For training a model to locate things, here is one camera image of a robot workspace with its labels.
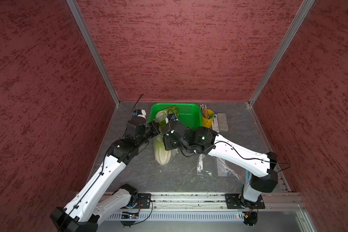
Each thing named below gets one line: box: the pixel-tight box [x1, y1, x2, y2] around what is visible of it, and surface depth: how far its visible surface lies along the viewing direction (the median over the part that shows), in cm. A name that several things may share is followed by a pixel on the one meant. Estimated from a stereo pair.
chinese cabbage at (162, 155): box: [154, 135, 172, 166], surface depth 85 cm
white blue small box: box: [211, 112, 219, 133], surface depth 106 cm
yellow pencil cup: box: [201, 108, 215, 129], surface depth 100 cm
